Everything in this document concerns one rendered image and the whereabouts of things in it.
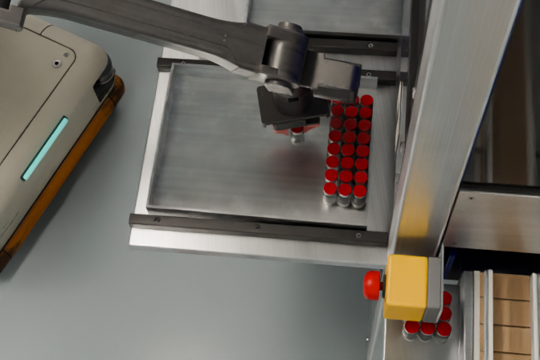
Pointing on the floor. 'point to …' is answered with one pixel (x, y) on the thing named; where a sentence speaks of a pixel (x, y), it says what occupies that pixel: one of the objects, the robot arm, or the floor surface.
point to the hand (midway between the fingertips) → (295, 128)
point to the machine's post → (451, 97)
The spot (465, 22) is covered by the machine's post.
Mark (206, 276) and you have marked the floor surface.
